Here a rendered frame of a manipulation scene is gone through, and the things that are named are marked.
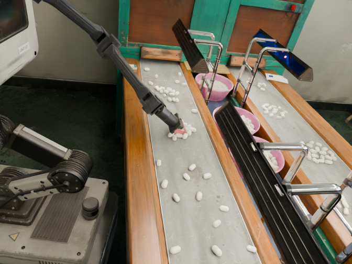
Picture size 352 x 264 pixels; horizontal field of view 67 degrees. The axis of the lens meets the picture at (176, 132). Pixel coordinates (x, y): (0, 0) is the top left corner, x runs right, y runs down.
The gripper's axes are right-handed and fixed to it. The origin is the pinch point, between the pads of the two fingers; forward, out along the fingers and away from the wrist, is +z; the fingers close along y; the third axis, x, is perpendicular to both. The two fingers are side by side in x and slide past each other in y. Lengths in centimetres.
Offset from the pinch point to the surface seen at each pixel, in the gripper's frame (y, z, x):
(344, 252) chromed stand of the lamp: -66, 30, -29
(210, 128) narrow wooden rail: 3.1, 9.9, -9.9
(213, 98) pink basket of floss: 45, 26, -15
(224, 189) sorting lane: -35.1, 8.3, -5.3
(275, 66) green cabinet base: 85, 68, -64
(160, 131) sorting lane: 2.8, -8.0, 9.2
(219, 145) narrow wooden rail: -10.9, 10.4, -10.4
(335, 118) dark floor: 131, 228, -99
